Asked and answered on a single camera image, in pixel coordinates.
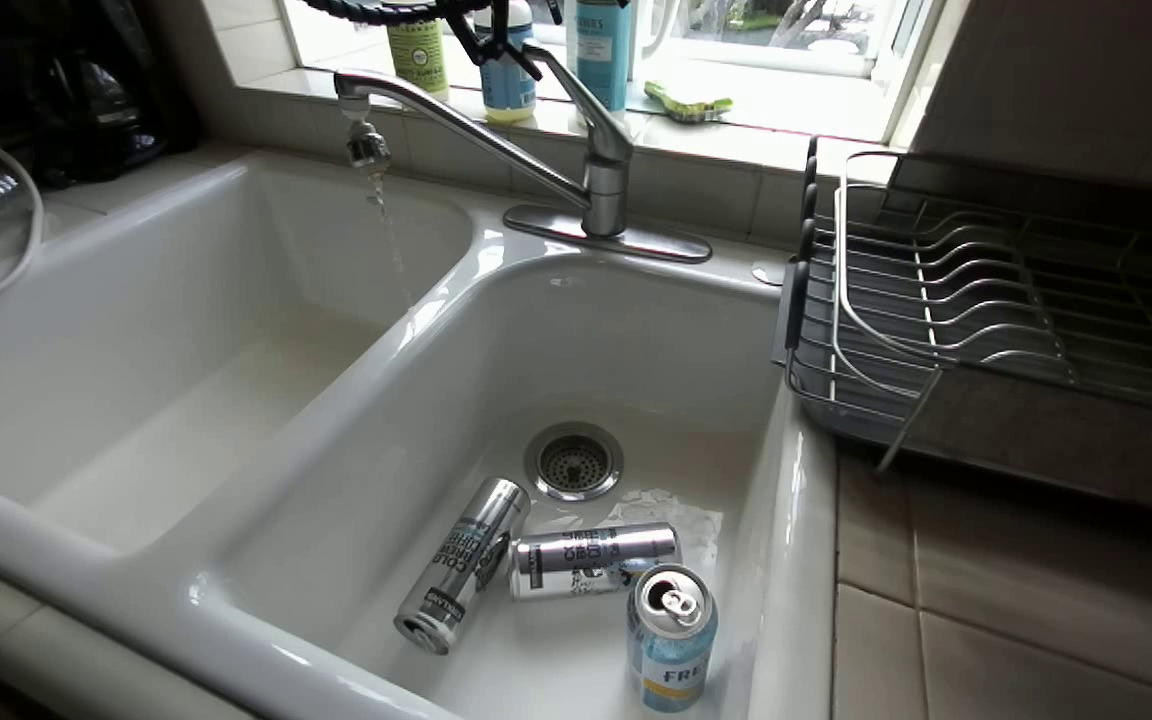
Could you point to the chrome faucet base plate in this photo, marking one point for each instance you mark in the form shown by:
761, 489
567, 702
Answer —
640, 245

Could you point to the gray dish rack tray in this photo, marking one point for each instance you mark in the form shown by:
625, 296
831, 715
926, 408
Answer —
1068, 447

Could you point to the green cloth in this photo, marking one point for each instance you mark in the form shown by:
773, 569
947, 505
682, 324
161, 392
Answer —
684, 103

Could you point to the white window frame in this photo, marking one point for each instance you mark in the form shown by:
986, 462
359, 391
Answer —
917, 73

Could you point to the teal bottle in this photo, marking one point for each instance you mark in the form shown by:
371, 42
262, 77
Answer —
601, 54

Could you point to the metal sink strainer drain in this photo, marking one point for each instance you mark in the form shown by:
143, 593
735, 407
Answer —
574, 462

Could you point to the white double basin sink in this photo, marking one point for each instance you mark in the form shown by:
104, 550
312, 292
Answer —
203, 442

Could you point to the chrome sink faucet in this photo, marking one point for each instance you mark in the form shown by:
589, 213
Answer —
471, 127

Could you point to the green bottle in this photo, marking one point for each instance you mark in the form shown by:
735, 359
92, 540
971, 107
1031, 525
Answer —
418, 58

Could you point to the black kitchen appliance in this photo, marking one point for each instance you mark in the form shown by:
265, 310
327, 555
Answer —
69, 95

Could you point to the long slim silver can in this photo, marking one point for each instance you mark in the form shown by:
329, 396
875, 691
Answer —
460, 565

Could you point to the blue and white can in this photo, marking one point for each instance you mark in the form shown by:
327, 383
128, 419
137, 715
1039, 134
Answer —
673, 644

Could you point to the blue and white soap bottle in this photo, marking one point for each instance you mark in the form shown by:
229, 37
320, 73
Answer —
504, 89

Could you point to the shorter silver can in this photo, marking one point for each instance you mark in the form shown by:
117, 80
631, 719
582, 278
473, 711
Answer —
599, 557

